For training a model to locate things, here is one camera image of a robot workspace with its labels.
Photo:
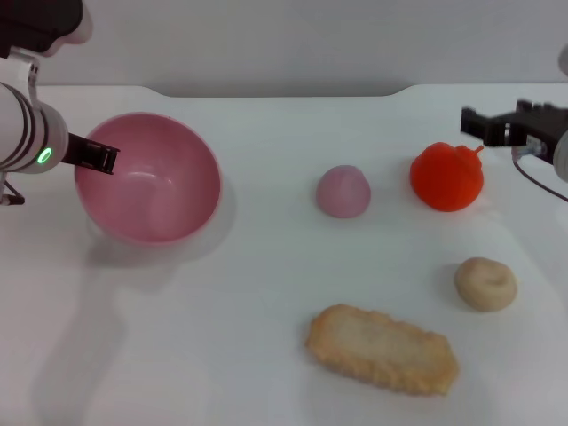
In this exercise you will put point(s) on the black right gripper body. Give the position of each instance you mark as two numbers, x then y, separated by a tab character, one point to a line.
548	126

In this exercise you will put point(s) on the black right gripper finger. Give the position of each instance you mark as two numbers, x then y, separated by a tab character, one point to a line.
486	128
537	106

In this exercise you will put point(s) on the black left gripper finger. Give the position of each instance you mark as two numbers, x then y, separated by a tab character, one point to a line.
93	154

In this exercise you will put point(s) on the orange toy fruit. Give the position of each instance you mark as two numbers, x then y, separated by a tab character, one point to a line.
446	179

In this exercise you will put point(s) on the pink plastic bowl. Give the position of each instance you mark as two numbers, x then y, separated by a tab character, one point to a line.
151	195

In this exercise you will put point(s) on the beige round bun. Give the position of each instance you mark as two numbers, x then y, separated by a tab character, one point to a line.
486	284

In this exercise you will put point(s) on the pink dome-shaped bun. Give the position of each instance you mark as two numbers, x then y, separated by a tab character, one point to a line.
342	193

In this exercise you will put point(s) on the fried breaded cutlet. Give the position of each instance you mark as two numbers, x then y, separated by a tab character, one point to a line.
381	350

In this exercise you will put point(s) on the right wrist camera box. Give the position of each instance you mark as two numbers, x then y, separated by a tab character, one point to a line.
563	57

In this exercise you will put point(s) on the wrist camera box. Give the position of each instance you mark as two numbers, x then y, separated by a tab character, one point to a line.
563	57
40	22

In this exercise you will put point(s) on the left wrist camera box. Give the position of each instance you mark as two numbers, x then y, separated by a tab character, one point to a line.
40	22

